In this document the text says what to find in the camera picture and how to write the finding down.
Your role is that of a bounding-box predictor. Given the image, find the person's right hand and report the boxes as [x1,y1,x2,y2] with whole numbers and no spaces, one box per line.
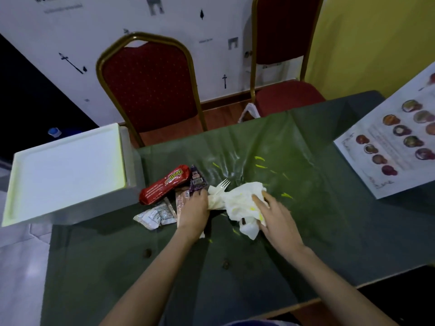
[251,190,305,257]

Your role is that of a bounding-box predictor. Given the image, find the person's left hand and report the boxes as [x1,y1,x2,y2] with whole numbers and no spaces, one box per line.
[176,188,211,241]

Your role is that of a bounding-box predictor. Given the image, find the pink snack packet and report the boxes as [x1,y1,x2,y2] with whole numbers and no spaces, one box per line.
[175,188,206,239]

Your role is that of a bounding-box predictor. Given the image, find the purple snack packet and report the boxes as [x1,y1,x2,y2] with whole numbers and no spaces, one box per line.
[188,165,209,194]

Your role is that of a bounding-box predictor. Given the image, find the pale grey snack packet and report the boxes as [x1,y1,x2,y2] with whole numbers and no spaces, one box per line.
[133,200,177,230]

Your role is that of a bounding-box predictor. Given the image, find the white plastic fork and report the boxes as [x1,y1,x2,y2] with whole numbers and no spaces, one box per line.
[208,178,231,196]

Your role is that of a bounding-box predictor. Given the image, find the red snack packet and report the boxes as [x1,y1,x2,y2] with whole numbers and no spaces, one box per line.
[138,164,192,206]

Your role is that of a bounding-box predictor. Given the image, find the white napkins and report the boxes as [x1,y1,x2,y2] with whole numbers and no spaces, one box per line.
[207,181,269,240]

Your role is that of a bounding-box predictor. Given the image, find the clear plastic storage box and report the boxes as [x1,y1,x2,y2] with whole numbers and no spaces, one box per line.
[51,125,146,225]

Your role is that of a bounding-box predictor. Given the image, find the white storage box lid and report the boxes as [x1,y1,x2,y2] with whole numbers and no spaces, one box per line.
[1,123,127,228]

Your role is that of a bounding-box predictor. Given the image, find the person's left forearm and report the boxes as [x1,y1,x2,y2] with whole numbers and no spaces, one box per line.
[98,230,204,326]

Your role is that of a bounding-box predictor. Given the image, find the person's right forearm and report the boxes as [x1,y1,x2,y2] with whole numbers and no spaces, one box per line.
[289,246,400,326]

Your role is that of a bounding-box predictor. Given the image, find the person's blue white shirt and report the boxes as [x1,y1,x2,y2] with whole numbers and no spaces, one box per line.
[222,319,301,326]

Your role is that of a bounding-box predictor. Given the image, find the white plastic bag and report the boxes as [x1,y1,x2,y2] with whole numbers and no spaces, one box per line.
[237,102,261,123]

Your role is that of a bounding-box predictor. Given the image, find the white printed picture sheet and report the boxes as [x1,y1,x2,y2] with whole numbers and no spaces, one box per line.
[333,61,435,200]

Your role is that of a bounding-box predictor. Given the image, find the red gold-framed chair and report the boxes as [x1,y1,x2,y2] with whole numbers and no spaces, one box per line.
[250,0,327,118]
[96,32,208,148]

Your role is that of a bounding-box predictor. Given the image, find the blue water jug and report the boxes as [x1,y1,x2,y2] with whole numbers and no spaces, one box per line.
[47,127,82,139]

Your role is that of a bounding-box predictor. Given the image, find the black cabinet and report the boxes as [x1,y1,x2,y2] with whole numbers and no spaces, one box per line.
[0,34,99,163]

